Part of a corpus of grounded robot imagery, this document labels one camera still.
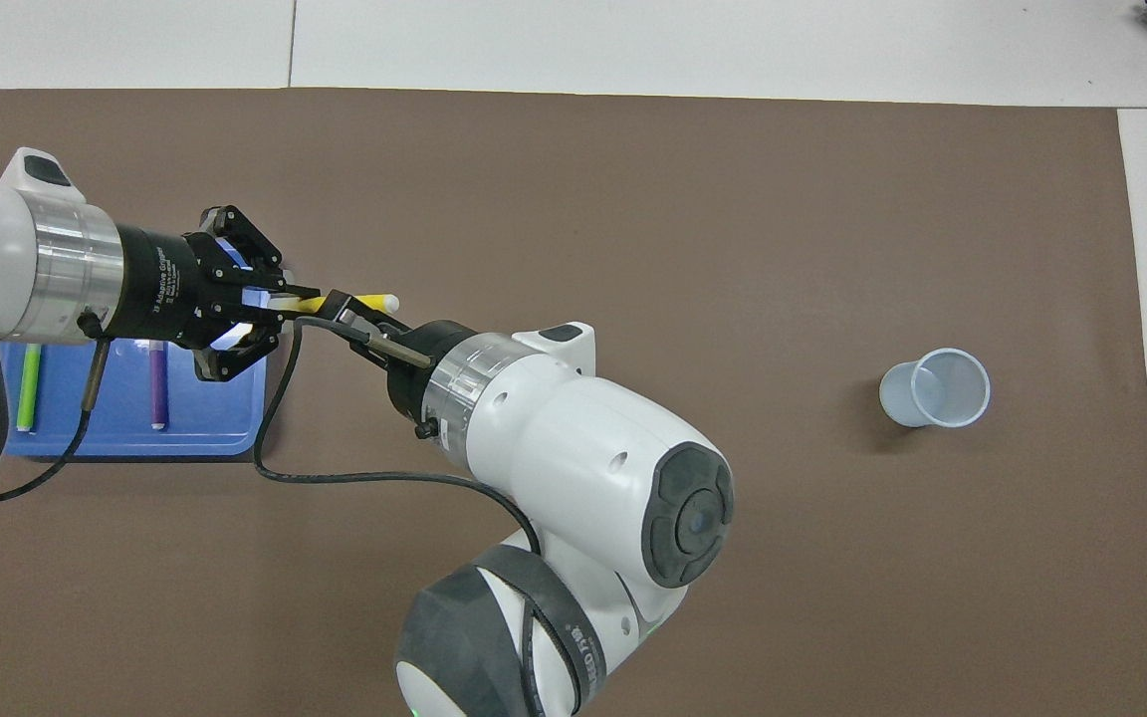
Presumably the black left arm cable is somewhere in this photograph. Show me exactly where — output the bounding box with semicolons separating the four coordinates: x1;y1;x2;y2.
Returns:
0;311;116;507

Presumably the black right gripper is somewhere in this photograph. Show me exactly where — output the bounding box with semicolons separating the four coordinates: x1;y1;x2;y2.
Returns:
321;289;480;419

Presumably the purple marker pen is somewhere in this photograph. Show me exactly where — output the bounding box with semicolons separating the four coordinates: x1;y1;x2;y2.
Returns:
147;340;170;431

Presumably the yellow marker pen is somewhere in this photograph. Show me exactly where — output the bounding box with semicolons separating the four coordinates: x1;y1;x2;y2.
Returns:
268;291;402;318

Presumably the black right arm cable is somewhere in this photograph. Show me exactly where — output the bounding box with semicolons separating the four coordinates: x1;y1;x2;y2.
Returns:
253;319;545;559

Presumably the translucent plastic cup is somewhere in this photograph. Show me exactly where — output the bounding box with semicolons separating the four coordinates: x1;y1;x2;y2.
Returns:
878;348;992;429

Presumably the green marker pen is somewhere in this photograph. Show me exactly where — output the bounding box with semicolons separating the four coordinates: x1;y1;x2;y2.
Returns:
16;344;43;433

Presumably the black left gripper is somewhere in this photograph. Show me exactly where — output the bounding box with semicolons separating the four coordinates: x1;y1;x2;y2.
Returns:
114;205;322;383

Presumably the blue plastic tray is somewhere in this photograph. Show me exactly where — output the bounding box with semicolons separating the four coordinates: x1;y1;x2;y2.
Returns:
0;237;270;461

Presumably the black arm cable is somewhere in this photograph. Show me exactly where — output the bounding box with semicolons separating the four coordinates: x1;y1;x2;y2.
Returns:
253;319;545;559
0;311;116;507

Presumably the brown table mat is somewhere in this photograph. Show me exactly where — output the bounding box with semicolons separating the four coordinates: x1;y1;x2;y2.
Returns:
0;88;1147;717

